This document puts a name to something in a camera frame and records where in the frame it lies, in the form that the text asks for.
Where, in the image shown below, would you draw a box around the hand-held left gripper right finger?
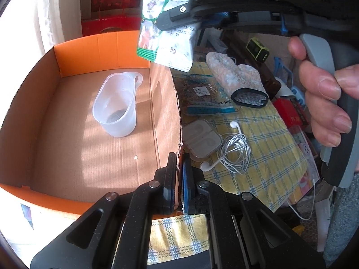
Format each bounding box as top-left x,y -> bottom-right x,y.
181,152 -> 326,269

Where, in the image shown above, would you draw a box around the light blue plastic item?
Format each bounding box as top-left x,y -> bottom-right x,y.
273,57 -> 307,107

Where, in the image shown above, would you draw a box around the orange cardboard box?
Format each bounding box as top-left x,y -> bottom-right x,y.
0,30 -> 186,232

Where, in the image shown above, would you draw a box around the red box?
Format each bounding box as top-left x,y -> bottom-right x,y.
273,96 -> 311,127

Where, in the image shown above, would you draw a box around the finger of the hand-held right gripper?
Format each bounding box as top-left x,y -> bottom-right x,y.
156,2 -> 203,32

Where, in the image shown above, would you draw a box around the clear bag of dried herbs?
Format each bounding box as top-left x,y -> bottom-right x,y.
174,72 -> 239,117

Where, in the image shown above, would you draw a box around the white perforated plastic device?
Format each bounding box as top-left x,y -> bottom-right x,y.
297,142 -> 321,180

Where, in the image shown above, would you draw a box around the black oval hair clip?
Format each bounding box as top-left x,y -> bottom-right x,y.
230,88 -> 269,109

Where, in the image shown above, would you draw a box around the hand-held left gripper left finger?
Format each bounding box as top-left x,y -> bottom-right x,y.
29,152 -> 178,269

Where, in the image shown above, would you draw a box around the white curtain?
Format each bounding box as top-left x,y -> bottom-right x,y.
0,0 -> 94,96

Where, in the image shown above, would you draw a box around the white wired earphones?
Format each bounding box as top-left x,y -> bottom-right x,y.
200,121 -> 251,174

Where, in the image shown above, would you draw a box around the white charging cable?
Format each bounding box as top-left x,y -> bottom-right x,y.
286,171 -> 319,221

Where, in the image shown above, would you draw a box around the person's right hand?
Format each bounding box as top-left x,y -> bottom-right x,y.
288,36 -> 359,147

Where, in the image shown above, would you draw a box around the green black small radio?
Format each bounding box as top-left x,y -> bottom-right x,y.
246,37 -> 270,62

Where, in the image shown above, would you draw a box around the beige fluffy sock pair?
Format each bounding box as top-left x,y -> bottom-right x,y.
206,52 -> 266,102

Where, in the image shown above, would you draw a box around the white earphone case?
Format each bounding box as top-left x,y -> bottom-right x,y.
182,119 -> 223,162

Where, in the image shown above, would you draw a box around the grey trousers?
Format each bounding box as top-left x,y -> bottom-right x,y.
322,174 -> 359,269

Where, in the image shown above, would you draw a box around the clear plastic measuring cup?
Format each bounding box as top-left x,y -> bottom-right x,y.
92,72 -> 144,138

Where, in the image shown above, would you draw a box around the green white sachet strip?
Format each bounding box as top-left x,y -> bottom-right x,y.
136,0 -> 197,72

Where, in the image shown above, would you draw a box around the red chocolate gift bag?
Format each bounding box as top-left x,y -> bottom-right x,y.
81,16 -> 144,37

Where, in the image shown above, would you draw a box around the yellow plaid cloth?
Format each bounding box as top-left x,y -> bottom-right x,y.
148,61 -> 309,264

